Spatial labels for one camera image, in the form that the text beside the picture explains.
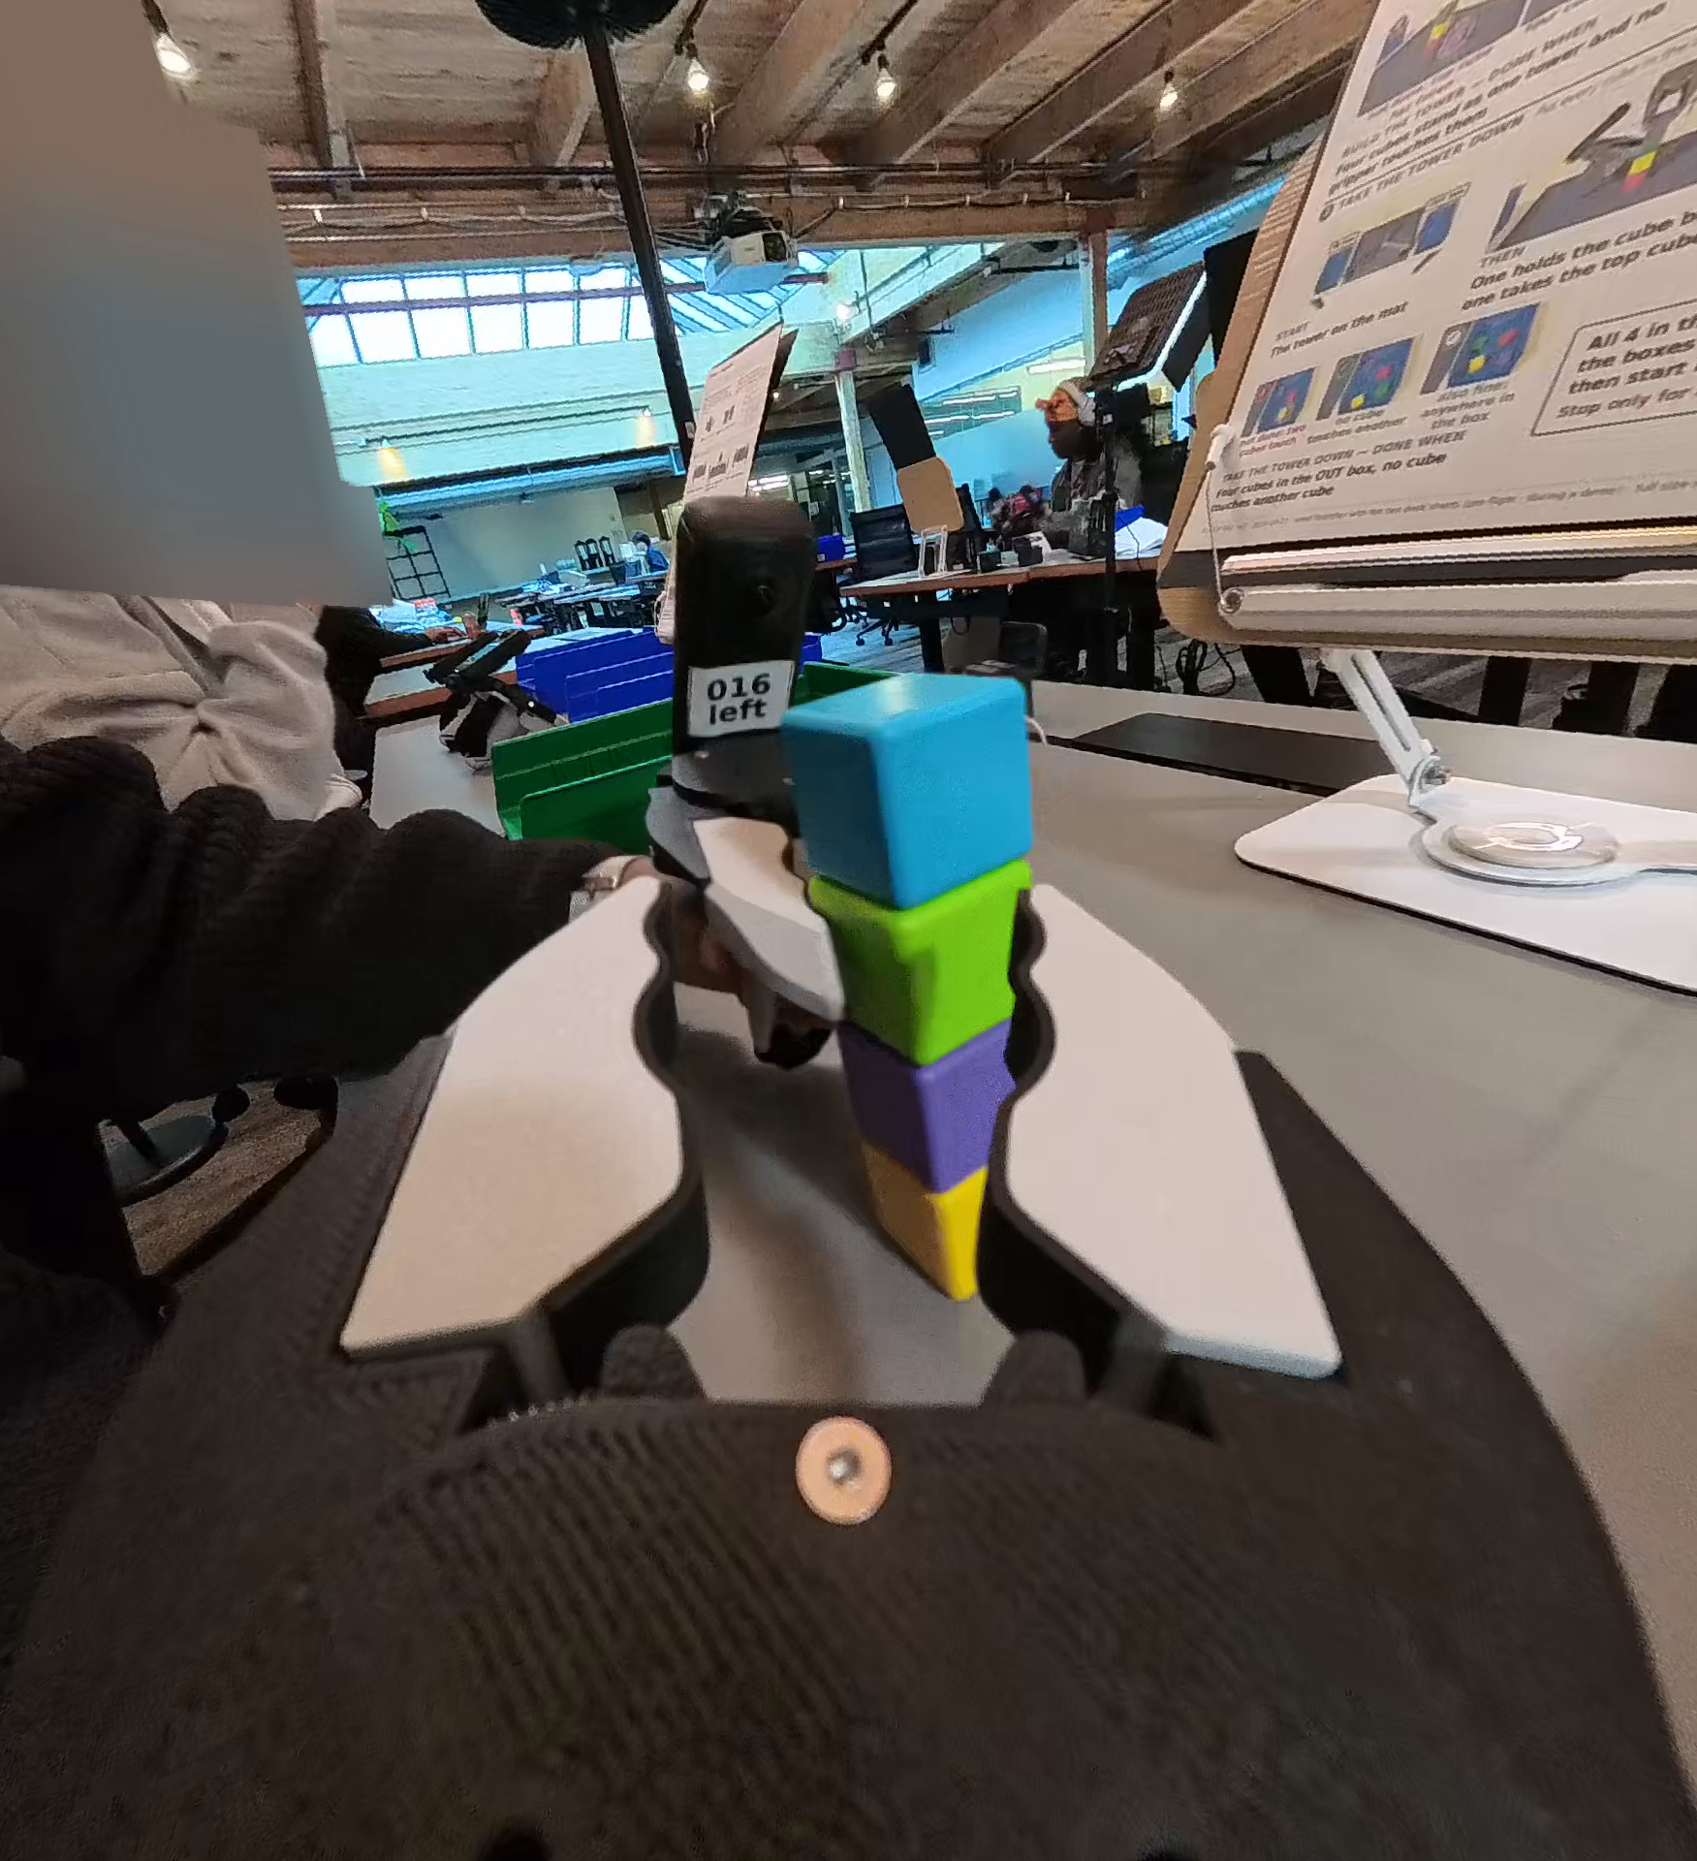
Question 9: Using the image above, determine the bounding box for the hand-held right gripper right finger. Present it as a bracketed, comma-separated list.
[978, 883, 1344, 1418]

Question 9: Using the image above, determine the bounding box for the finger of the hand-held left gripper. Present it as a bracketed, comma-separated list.
[689, 821, 855, 1020]

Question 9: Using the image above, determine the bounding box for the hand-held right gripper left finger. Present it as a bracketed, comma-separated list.
[339, 876, 710, 1409]

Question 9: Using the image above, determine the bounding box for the lime green cube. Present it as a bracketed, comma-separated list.
[808, 862, 1031, 1066]

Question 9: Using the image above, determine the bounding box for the blue cube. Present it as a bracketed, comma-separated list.
[782, 671, 1036, 910]

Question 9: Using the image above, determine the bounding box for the yellow cube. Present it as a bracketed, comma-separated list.
[859, 1139, 992, 1303]

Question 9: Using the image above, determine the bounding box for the green plastic bin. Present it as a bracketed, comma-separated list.
[488, 660, 893, 844]

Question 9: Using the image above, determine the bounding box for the purple cube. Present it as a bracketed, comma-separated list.
[838, 1020, 1016, 1195]

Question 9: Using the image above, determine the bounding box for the person's left forearm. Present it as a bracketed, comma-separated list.
[0, 683, 633, 1164]

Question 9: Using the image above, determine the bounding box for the grey desk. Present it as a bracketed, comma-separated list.
[152, 675, 1697, 1861]

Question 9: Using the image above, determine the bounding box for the black desk panel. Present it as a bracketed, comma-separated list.
[1067, 712, 1394, 797]

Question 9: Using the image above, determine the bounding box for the blue plastic bin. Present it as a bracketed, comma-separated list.
[513, 627, 678, 724]

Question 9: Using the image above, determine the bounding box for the wooden sign board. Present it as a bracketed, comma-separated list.
[682, 328, 798, 504]

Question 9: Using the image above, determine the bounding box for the long wooden table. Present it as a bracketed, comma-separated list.
[841, 554, 1170, 684]

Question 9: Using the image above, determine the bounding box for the white ceiling projector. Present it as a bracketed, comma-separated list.
[702, 208, 802, 294]

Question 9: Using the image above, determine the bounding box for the black office chair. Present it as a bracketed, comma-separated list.
[100, 1082, 342, 1208]

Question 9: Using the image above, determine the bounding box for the black pole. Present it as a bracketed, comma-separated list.
[579, 28, 699, 470]

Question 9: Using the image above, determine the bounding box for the person's dark clothing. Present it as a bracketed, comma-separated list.
[0, 1135, 169, 1861]

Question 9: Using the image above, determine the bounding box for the printed paper sheet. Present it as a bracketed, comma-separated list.
[1204, 0, 1697, 554]

